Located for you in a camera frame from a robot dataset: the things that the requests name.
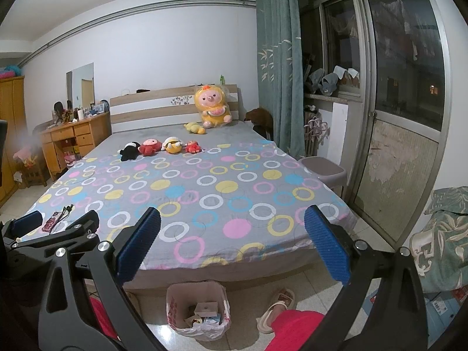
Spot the wooden dresser desk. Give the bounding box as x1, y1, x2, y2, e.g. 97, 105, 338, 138
38, 111, 112, 181

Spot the yellow green plush toy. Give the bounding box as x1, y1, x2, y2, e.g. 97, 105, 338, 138
183, 122, 207, 136

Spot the bin with white bag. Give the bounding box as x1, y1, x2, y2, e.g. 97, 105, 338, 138
166, 281, 232, 341

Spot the yellow bee plush toy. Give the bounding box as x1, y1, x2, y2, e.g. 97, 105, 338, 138
162, 137, 183, 155

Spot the white square plastic tray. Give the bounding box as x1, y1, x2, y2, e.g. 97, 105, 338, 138
194, 302, 220, 316

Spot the red phone with cable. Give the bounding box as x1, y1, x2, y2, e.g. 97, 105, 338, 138
41, 210, 62, 233

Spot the wooden wardrobe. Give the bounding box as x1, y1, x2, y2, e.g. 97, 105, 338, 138
0, 76, 27, 205

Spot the grey plastic stool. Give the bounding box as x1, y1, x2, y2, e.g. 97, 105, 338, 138
298, 156, 348, 200

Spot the green curtain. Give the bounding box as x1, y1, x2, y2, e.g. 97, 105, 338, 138
254, 0, 306, 159

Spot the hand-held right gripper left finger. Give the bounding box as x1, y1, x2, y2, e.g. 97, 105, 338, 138
38, 207, 165, 351

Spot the black and white plush toy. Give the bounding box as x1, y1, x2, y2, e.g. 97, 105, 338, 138
119, 141, 141, 162

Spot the radiator with hangers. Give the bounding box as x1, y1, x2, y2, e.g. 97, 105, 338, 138
303, 113, 331, 159

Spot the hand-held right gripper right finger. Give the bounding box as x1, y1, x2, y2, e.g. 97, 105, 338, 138
303, 205, 428, 351

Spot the beige slipper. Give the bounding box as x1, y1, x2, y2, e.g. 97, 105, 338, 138
256, 288, 297, 334

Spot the white board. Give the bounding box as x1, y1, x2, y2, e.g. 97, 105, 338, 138
326, 101, 348, 163

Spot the black cable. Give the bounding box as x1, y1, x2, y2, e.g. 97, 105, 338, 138
55, 204, 75, 223

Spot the grey wall pipe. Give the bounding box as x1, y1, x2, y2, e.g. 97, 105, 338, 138
20, 0, 258, 66

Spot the cluster of cosmetic bottles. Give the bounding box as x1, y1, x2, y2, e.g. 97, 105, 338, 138
53, 100, 110, 121

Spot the cardboard box with cloth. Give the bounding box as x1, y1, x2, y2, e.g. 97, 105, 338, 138
333, 65, 361, 89

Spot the beige striped headboard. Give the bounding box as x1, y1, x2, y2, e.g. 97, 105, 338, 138
110, 84, 242, 135

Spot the large yellow pig plush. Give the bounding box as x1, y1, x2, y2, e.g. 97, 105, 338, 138
194, 84, 233, 129

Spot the dark brown plush toy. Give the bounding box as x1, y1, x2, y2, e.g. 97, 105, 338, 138
244, 108, 274, 141

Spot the green patterned quilt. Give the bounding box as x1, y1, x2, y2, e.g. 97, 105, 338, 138
409, 186, 468, 295

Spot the wall mirror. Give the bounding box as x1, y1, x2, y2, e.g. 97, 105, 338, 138
66, 62, 95, 112

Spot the bed with circle-pattern sheet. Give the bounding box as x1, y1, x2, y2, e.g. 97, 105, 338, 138
27, 122, 359, 271

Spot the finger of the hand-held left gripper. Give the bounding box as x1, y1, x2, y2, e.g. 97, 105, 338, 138
2, 211, 43, 245
18, 210, 100, 256

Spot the small wooden chair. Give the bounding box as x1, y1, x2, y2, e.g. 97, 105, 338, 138
14, 146, 50, 188

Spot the metal framed window door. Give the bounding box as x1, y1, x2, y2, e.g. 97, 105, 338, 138
296, 0, 454, 249

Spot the grey plush toy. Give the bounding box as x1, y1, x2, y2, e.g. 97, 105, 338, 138
307, 68, 340, 96

